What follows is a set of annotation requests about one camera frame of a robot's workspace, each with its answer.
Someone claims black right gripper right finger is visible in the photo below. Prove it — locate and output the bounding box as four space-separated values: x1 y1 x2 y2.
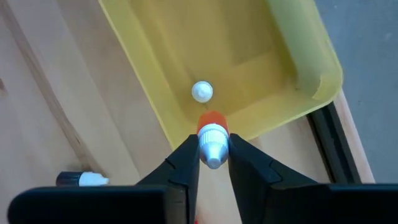
228 133 398 224

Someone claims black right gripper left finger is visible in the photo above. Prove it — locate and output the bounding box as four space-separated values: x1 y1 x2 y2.
7 135 200 224

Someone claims small orange dropper bottle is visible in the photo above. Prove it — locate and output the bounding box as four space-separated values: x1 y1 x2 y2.
196 111 230 170

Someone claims small white-capped dropper bottle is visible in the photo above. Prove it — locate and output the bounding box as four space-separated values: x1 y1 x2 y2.
191 80 215 104

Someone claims small dark dropper bottle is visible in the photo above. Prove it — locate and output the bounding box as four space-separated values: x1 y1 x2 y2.
55 170 110 187

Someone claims yellow plastic bin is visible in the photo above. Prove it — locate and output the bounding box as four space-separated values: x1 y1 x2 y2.
98 0 344 150

